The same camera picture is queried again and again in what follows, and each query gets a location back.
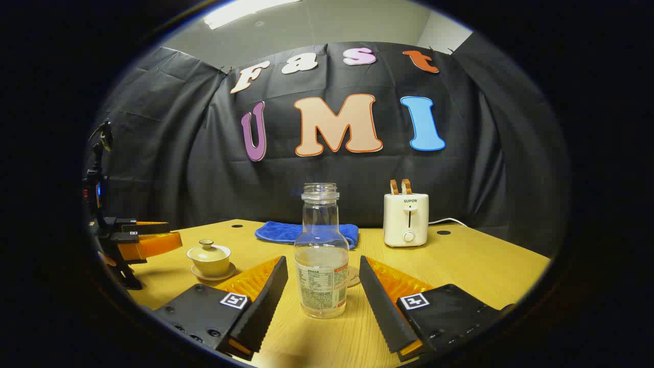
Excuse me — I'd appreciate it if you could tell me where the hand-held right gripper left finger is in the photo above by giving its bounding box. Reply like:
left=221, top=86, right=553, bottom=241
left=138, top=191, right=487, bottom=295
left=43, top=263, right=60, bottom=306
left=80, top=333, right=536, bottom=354
left=153, top=256, right=289, bottom=361

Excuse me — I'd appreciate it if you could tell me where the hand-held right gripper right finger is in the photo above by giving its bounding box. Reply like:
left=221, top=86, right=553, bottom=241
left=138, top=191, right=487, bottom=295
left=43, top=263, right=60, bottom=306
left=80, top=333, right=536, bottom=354
left=359, top=256, right=517, bottom=362

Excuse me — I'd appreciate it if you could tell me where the blue folded towel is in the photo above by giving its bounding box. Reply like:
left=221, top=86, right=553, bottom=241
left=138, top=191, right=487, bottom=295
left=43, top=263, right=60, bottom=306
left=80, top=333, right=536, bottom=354
left=254, top=221, right=360, bottom=250

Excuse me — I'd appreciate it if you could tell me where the white toaster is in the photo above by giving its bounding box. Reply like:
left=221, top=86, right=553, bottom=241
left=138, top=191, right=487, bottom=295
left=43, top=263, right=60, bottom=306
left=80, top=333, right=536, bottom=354
left=383, top=193, right=430, bottom=248

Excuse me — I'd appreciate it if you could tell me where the black backdrop cloth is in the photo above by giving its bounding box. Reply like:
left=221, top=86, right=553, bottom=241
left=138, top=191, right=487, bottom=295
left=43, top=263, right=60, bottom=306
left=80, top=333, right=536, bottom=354
left=95, top=41, right=563, bottom=256

